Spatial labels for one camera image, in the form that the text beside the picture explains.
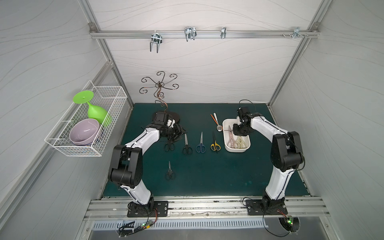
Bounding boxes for small all-black scissors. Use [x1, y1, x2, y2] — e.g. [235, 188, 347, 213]
[164, 141, 175, 152]

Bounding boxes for cream handled scissors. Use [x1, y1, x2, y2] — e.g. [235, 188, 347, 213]
[234, 136, 248, 149]

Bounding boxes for pink kitchen scissors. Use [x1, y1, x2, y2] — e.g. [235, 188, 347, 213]
[228, 126, 237, 149]

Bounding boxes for black handled steel scissors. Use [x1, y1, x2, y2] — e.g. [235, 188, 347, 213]
[182, 134, 193, 155]

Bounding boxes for blue handled scissors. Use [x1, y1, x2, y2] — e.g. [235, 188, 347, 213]
[196, 132, 206, 154]

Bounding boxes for yellow black handled scissors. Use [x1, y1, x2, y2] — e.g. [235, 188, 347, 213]
[210, 132, 221, 152]

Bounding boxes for dark grey handled scissors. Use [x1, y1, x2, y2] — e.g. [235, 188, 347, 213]
[166, 162, 176, 181]

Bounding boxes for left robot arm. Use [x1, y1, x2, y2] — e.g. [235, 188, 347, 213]
[108, 123, 186, 209]

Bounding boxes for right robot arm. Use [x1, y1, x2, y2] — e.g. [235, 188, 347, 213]
[234, 114, 305, 206]

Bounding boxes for white storage box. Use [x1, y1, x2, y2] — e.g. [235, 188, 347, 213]
[222, 119, 251, 153]

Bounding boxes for orange stick utensil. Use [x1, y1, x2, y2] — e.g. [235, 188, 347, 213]
[210, 114, 219, 126]

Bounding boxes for purple bowl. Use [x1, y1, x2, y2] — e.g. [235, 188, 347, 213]
[69, 119, 101, 146]

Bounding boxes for double prong metal hook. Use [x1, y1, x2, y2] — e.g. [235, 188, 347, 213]
[150, 33, 163, 53]

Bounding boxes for green plastic goblet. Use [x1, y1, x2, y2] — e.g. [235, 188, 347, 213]
[73, 90, 113, 127]

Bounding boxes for small flat metal hook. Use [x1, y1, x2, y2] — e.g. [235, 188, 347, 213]
[221, 27, 227, 39]

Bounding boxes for looped metal hook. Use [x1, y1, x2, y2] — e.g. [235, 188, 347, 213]
[184, 27, 197, 42]

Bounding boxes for right end metal hook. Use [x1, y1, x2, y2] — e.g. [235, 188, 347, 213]
[282, 27, 309, 39]

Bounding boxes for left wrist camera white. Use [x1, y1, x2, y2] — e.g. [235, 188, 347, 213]
[166, 119, 176, 128]

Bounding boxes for metal spoon white handle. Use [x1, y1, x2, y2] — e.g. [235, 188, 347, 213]
[213, 113, 223, 132]

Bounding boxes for brown wire jewelry stand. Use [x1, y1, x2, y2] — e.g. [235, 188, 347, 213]
[139, 71, 180, 123]

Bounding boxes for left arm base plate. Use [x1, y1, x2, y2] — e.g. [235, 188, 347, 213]
[127, 201, 169, 218]

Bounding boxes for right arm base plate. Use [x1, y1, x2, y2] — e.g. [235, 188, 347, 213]
[243, 198, 288, 216]

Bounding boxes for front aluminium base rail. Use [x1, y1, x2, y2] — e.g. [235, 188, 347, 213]
[84, 196, 331, 221]

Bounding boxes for white wire basket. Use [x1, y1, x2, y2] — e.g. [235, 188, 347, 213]
[45, 81, 127, 157]

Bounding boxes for white slotted cable duct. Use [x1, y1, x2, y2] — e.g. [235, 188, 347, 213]
[92, 218, 269, 231]

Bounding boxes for horizontal aluminium rail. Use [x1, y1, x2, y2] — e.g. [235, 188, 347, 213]
[90, 30, 321, 40]

